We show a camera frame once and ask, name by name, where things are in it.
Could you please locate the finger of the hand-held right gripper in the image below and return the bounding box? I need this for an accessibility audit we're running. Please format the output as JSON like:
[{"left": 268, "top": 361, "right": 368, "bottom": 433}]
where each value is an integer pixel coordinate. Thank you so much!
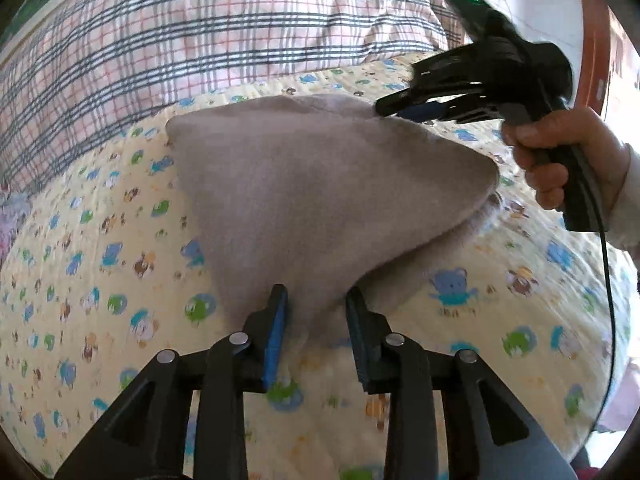
[
  {"left": 375, "top": 87, "right": 501, "bottom": 123},
  {"left": 407, "top": 42, "right": 501, "bottom": 92}
]

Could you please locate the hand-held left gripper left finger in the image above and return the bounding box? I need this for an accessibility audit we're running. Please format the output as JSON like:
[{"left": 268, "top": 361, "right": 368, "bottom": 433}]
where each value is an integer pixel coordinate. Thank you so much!
[{"left": 54, "top": 284, "right": 290, "bottom": 480}]

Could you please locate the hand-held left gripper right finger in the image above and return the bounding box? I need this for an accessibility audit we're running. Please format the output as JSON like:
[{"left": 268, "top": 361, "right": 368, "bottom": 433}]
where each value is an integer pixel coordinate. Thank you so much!
[{"left": 345, "top": 286, "right": 578, "bottom": 480}]

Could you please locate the grey-beige towel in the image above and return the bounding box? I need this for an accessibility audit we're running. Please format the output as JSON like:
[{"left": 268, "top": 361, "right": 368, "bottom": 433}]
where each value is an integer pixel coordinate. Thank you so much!
[{"left": 165, "top": 92, "right": 503, "bottom": 346}]

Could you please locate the person's right forearm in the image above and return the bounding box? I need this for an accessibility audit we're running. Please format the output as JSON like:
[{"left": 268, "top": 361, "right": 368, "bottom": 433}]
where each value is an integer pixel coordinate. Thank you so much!
[{"left": 607, "top": 145, "right": 640, "bottom": 250}]

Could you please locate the person's right hand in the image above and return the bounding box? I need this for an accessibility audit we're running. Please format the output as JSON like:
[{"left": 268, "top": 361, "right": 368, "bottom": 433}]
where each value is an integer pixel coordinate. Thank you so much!
[{"left": 501, "top": 106, "right": 631, "bottom": 211}]

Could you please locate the yellow cartoon print bedsheet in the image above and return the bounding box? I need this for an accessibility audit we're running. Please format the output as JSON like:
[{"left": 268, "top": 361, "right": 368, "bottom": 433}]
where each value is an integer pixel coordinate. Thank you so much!
[{"left": 0, "top": 57, "right": 638, "bottom": 480}]

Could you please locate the plaid quilt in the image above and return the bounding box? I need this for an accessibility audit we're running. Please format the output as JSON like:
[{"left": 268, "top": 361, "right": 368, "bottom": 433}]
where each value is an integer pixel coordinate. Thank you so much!
[{"left": 0, "top": 0, "right": 463, "bottom": 196}]

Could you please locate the floral cloth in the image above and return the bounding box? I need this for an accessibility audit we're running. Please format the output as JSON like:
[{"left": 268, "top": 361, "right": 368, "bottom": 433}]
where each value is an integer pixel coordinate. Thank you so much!
[{"left": 0, "top": 187, "right": 33, "bottom": 266}]

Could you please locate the red wooden door frame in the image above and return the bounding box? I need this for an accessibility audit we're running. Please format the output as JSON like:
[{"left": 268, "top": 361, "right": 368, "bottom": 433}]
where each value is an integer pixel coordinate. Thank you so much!
[{"left": 575, "top": 0, "right": 640, "bottom": 126}]

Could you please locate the black cable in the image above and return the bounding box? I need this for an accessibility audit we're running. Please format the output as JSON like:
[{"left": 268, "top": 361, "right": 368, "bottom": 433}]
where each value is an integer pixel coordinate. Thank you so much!
[{"left": 587, "top": 227, "right": 617, "bottom": 433}]

